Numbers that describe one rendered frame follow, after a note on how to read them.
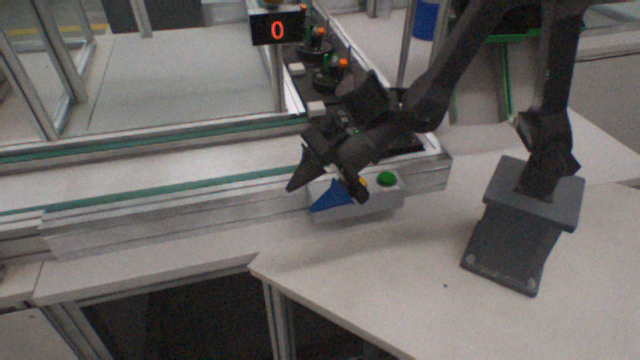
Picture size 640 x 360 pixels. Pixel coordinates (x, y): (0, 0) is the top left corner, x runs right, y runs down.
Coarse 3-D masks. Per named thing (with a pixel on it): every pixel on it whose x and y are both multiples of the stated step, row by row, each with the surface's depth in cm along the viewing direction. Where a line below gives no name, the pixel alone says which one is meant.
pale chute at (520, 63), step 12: (504, 48) 102; (516, 48) 106; (528, 48) 106; (504, 60) 102; (516, 60) 106; (528, 60) 106; (516, 72) 106; (528, 72) 106; (516, 84) 105; (528, 84) 106; (516, 96) 105; (528, 96) 105; (516, 108) 105; (528, 108) 105
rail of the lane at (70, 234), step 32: (384, 160) 96; (416, 160) 96; (448, 160) 96; (192, 192) 87; (224, 192) 87; (256, 192) 87; (416, 192) 100; (64, 224) 80; (96, 224) 82; (128, 224) 84; (160, 224) 86; (192, 224) 88; (224, 224) 91; (256, 224) 93; (64, 256) 85
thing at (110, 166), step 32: (160, 128) 106; (192, 128) 107; (224, 128) 109; (256, 128) 109; (288, 128) 111; (96, 160) 102; (128, 160) 103; (160, 160) 103; (192, 160) 103; (224, 160) 103; (256, 160) 103; (288, 160) 103; (96, 192) 93; (128, 192) 89; (160, 192) 89
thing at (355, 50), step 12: (312, 0) 189; (312, 12) 180; (324, 12) 177; (336, 24) 165; (348, 36) 155; (360, 60) 139; (288, 84) 125; (384, 84) 125; (288, 96) 119; (300, 108) 114; (432, 144) 101
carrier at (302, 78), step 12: (348, 48) 122; (336, 60) 119; (348, 60) 124; (288, 72) 131; (300, 72) 127; (312, 72) 129; (324, 72) 125; (336, 72) 121; (348, 72) 125; (300, 84) 123; (312, 84) 123; (324, 84) 119; (336, 84) 118; (300, 96) 118; (312, 96) 117; (324, 96) 117; (336, 96) 117
